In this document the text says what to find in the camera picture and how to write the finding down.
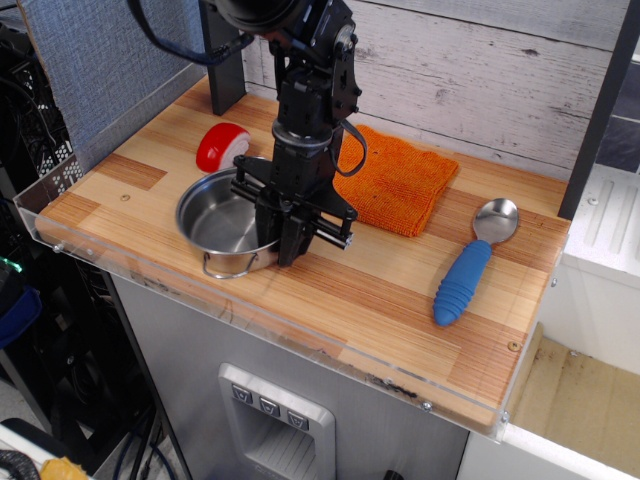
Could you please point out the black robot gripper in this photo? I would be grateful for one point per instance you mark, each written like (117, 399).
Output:
(294, 195)

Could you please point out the stainless steel pan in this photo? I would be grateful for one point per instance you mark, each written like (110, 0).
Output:
(221, 225)

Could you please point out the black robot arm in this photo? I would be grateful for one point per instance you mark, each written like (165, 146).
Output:
(313, 45)

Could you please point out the orange knitted cloth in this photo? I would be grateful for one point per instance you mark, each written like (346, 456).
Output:
(399, 184)

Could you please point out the red and white toy sushi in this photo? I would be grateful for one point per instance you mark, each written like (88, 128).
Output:
(220, 145)

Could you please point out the grey toy fridge cabinet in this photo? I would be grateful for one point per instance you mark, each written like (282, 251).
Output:
(242, 407)

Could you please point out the blue fabric panel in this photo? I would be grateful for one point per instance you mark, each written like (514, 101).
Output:
(108, 80)

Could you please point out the clear acrylic table guard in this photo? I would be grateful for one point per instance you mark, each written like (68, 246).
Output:
(365, 311)

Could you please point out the white toy sink unit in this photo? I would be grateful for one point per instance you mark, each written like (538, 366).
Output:
(574, 411)

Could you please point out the black vertical post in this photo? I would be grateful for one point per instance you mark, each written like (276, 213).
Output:
(227, 83)

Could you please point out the blue handled metal spoon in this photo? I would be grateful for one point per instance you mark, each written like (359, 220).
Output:
(495, 222)

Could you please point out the dark right frame post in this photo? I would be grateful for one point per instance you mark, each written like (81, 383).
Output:
(612, 84)

